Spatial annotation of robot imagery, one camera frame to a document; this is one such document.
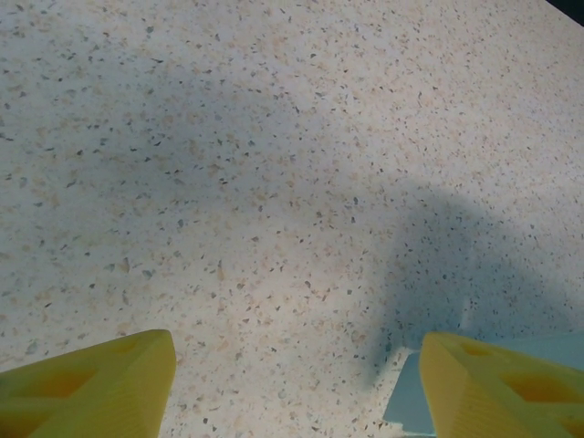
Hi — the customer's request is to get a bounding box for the light blue paper box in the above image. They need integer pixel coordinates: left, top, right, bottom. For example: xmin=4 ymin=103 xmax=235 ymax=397
xmin=381 ymin=331 xmax=584 ymax=438

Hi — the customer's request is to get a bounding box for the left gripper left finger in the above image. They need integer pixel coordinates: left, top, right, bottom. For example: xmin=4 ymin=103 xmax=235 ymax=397
xmin=0 ymin=328 xmax=178 ymax=438

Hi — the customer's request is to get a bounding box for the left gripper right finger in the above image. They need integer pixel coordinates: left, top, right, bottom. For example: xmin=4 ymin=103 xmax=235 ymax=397
xmin=418 ymin=331 xmax=584 ymax=438

